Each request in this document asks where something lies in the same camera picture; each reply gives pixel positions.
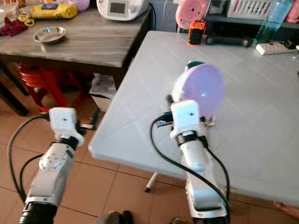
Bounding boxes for purple plastic bowl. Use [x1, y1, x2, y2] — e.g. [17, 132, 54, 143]
[172, 63, 225, 121]
[67, 0, 90, 12]

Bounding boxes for shallow steel plate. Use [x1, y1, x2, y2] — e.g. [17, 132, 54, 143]
[34, 26, 67, 45]

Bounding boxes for white plastic storage box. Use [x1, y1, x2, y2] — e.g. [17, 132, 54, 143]
[89, 73, 120, 112]

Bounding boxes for white folding table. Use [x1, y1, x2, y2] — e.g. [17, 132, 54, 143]
[88, 31, 299, 208]

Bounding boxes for dark green round object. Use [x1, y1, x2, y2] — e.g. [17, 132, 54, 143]
[187, 60, 206, 70]

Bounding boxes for red plastic stool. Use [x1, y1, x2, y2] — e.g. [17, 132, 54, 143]
[16, 63, 82, 112]

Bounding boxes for grey top wooden table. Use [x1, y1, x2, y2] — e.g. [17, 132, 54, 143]
[0, 7, 152, 117]

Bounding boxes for orange and black device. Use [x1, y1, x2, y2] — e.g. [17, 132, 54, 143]
[187, 21, 207, 46]

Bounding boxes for black low shelf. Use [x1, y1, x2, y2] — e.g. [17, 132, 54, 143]
[205, 14, 269, 47]

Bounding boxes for pink round fan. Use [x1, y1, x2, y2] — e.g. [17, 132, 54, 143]
[175, 0, 212, 30]

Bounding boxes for dark robot left foot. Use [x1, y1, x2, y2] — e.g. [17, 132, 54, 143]
[96, 211, 134, 224]

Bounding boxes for white kitchen appliance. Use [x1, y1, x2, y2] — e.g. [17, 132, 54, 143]
[96, 0, 149, 21]

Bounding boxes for yellow kitchen wipes pack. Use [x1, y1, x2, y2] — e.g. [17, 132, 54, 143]
[30, 3, 78, 20]

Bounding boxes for white power strip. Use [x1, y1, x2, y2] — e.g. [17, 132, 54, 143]
[255, 42, 292, 56]

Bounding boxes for maroon cloth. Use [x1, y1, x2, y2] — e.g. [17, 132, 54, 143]
[0, 18, 28, 37]

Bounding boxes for white slotted plastic basket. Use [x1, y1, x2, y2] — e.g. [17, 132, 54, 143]
[228, 0, 276, 20]

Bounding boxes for green clear plastic bottle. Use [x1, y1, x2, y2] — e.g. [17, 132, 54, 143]
[254, 0, 292, 46]

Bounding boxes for person bare foot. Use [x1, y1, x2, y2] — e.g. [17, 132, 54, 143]
[273, 201, 299, 220]

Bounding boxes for pink plastic container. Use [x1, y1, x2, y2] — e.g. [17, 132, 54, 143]
[285, 0, 299, 24]

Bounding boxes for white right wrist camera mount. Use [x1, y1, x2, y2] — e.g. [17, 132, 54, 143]
[170, 99, 201, 140]

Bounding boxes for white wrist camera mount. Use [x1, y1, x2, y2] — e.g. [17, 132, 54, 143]
[49, 107, 78, 140]
[170, 99, 201, 140]

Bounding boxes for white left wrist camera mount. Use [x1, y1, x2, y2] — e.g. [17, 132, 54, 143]
[49, 107, 78, 140]

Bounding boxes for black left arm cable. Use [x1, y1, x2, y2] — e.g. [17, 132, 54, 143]
[7, 115, 52, 206]

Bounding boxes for yellow handled scissors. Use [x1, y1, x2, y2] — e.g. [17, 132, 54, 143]
[18, 14, 34, 27]

